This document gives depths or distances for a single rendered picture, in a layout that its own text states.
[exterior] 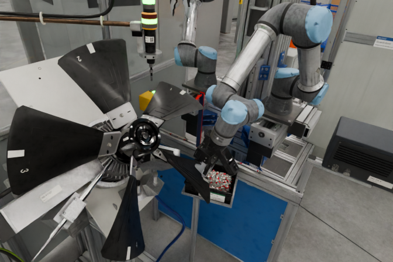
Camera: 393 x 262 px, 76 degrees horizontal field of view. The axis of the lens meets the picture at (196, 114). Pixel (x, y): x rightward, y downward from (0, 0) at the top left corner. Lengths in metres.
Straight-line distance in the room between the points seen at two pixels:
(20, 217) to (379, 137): 1.11
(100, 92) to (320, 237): 1.91
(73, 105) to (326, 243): 1.94
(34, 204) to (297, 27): 0.99
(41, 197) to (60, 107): 0.35
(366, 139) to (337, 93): 1.54
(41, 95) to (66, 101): 0.09
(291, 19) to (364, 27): 1.43
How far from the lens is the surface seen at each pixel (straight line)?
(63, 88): 1.09
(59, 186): 0.87
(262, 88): 1.63
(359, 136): 1.02
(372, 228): 2.57
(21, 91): 1.04
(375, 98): 2.54
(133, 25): 0.78
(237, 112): 0.77
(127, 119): 0.88
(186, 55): 1.55
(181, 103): 1.02
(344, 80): 2.49
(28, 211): 0.85
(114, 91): 0.88
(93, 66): 0.90
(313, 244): 2.23
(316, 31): 0.98
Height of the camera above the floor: 1.70
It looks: 31 degrees down
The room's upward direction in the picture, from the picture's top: 4 degrees clockwise
